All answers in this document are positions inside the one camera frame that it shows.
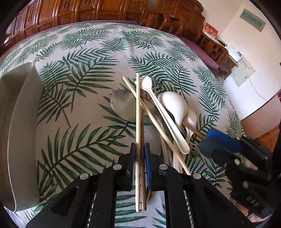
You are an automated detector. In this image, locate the brown wooden chopstick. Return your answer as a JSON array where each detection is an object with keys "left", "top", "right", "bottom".
[{"left": 182, "top": 121, "right": 207, "bottom": 140}]

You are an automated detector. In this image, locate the small white plastic spoon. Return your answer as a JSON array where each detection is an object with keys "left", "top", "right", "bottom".
[{"left": 183, "top": 109, "right": 197, "bottom": 143}]

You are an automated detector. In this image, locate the large white plastic spoon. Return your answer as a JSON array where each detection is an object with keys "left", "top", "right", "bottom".
[{"left": 157, "top": 91, "right": 190, "bottom": 173}]

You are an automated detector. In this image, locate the light diagonal bamboo chopstick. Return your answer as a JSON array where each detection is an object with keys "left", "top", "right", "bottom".
[{"left": 122, "top": 76, "right": 191, "bottom": 175}]

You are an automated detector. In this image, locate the large metal spoon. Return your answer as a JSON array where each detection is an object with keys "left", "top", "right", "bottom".
[{"left": 110, "top": 89, "right": 136, "bottom": 122}]

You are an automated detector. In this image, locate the white electrical panel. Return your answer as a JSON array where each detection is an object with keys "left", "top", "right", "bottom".
[{"left": 231, "top": 56, "right": 255, "bottom": 87}]

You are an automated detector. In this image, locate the wooden side table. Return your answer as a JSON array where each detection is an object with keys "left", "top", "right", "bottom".
[{"left": 219, "top": 56, "right": 239, "bottom": 79}]

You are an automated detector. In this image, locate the purple seat cushion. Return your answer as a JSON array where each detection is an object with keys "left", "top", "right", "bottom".
[{"left": 179, "top": 37, "right": 219, "bottom": 70}]

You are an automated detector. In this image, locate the red card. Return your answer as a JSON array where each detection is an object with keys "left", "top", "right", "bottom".
[{"left": 202, "top": 22, "right": 218, "bottom": 40}]

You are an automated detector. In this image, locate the metal rectangular tray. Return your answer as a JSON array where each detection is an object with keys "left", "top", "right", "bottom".
[{"left": 1, "top": 62, "right": 43, "bottom": 212}]

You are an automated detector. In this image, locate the carved wooden bench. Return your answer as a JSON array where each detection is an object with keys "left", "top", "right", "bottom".
[{"left": 1, "top": 1, "right": 228, "bottom": 64}]

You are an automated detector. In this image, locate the green wall sign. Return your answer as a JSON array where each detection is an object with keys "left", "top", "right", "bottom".
[{"left": 240, "top": 9, "right": 266, "bottom": 32}]

